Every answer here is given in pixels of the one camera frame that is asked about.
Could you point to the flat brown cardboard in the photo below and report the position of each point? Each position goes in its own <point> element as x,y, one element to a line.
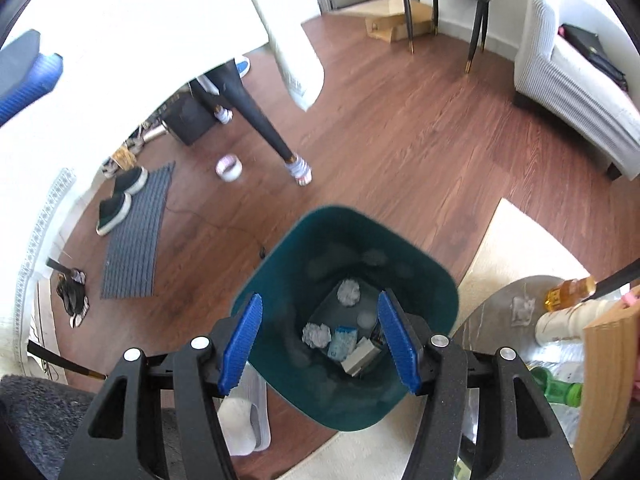
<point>390,27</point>

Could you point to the small white packet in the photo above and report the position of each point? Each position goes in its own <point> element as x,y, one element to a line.
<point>522,310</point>

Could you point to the white round lid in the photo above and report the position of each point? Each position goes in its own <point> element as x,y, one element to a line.
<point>365,319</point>

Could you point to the white tape roll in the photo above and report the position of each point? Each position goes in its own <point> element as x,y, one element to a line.
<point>229,167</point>

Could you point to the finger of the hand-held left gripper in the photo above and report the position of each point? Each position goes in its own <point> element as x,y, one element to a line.
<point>35,80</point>

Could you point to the black box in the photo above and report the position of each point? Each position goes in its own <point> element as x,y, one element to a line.
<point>187,120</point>

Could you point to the yellow liquid bottle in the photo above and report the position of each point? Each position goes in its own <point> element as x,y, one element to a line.
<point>570,292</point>

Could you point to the grey fuzzy rug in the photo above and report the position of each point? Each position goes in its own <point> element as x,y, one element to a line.
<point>30,410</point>

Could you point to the black table leg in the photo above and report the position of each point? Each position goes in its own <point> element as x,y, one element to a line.
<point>260,115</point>
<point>207,92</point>

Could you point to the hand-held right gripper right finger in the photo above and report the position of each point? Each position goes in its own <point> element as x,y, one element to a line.
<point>400,345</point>

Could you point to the black bag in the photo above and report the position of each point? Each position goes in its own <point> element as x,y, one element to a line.
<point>595,55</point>

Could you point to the blue and white packet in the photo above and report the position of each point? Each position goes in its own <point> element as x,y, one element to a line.
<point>342,342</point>

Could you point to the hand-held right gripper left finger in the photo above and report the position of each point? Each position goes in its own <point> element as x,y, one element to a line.
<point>242,345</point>

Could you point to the brown cardboard box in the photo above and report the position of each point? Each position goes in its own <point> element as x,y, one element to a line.
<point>607,360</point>

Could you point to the white paper ball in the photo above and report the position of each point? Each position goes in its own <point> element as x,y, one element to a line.
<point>349,292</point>
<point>317,335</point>

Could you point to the grey striped floor mat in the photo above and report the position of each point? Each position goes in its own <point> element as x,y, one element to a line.
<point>137,232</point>

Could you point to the black gold-tipped chair leg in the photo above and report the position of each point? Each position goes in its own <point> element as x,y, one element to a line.
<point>65,361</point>

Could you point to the grey ribbed armchair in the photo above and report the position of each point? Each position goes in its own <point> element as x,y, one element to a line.
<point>560,95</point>

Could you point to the green plastic bottle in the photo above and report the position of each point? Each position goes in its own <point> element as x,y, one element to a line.
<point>555,385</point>

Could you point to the black rod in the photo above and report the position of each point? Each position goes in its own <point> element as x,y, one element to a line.
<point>612,280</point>

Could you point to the dark green trash bin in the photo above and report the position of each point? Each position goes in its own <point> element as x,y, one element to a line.
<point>280,280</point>

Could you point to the blue shoe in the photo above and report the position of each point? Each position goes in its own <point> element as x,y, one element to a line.
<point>242,66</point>

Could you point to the white slippers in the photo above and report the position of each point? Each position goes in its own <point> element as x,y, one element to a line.
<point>245,415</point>

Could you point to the dark green slip-on shoe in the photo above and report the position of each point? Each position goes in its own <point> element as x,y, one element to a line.
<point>127,180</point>
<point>112,212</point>

